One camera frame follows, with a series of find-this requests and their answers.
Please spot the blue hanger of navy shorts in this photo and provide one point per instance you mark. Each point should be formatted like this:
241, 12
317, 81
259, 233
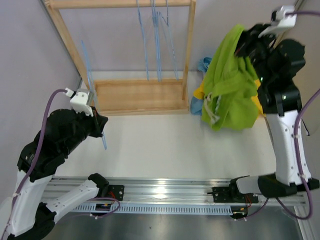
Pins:
157, 40

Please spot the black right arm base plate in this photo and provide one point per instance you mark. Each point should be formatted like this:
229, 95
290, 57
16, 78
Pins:
227, 194

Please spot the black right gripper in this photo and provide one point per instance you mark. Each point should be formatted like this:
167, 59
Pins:
248, 37

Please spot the slotted cable duct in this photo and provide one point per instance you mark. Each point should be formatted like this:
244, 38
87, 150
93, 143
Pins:
162, 209

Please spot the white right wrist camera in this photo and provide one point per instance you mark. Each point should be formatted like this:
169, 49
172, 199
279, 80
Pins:
282, 19

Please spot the yellow shorts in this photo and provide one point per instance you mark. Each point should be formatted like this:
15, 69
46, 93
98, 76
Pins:
198, 99

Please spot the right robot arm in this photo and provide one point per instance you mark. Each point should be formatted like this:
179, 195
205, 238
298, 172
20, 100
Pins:
281, 103

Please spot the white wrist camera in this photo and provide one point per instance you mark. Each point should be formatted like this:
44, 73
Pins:
282, 19
80, 101

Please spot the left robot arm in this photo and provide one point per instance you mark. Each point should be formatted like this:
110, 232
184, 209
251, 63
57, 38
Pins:
64, 130

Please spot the wooden clothes rack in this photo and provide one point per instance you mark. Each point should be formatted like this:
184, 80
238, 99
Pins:
129, 96

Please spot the blue hanger of green shorts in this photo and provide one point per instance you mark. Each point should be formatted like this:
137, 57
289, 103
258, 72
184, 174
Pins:
92, 92

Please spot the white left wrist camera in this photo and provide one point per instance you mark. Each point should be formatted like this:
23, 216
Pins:
80, 101

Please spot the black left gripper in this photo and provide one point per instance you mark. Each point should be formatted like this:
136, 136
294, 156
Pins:
98, 121

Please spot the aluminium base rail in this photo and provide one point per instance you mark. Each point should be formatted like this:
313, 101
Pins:
160, 191

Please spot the blue hanger of camouflage shorts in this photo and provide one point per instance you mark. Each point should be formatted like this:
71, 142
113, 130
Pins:
166, 29

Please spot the blue hanger of yellow shorts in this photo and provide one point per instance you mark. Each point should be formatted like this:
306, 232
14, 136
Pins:
143, 41

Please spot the lime green shorts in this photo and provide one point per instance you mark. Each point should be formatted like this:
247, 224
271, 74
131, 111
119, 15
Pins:
229, 86

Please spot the light blue shorts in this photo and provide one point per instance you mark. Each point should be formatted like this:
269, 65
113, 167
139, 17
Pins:
202, 67

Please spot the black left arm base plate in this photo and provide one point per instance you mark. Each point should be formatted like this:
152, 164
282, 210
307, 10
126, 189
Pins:
113, 191

